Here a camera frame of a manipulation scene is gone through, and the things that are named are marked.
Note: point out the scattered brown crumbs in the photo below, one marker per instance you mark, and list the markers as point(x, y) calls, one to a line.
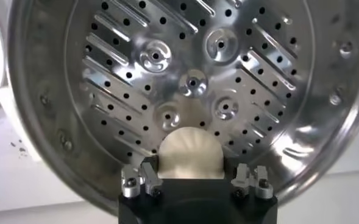
point(22, 149)

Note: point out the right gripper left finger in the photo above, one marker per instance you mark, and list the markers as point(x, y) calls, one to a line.
point(148, 178)

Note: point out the white steamed baozi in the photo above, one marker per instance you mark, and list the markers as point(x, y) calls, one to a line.
point(191, 152)

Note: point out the stainless steel steamer basket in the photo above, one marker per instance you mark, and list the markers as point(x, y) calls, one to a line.
point(258, 91)

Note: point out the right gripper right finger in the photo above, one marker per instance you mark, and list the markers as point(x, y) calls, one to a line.
point(243, 179)

